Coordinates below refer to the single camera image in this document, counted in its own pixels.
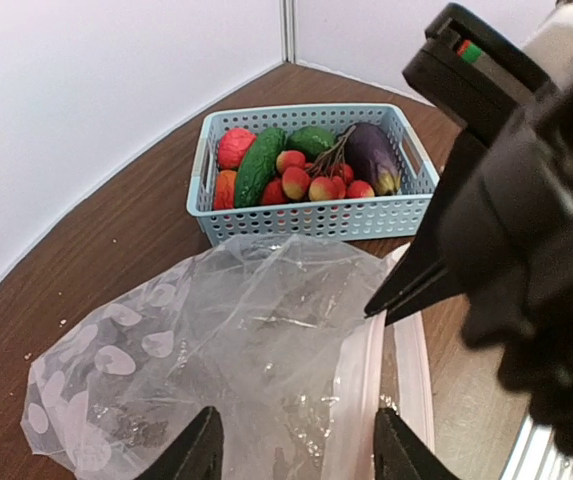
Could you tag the red toy tomato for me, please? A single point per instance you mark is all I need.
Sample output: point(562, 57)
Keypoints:
point(233, 146)

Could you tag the clear zip top bag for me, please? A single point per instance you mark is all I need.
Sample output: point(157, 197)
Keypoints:
point(269, 331)

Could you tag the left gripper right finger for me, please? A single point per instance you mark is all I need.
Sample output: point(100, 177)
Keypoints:
point(400, 455)

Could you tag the orange red toy pepper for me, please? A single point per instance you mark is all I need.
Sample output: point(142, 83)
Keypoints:
point(225, 190)

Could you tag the light blue plastic basket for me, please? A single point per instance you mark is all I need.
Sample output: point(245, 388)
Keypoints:
point(396, 215)

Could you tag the right aluminium frame post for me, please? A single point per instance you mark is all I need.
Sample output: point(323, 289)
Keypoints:
point(288, 26)

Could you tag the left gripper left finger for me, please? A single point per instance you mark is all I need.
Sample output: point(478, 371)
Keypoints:
point(196, 454)

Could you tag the green toy cucumber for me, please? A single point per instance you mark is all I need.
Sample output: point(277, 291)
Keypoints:
point(258, 167)

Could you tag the green toy avocado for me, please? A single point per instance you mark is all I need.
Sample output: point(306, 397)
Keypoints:
point(311, 141)

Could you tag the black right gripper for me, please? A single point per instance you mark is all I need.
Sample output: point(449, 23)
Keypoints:
point(500, 221)

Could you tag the purple toy eggplant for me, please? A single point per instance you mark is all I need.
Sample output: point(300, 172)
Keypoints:
point(370, 154)

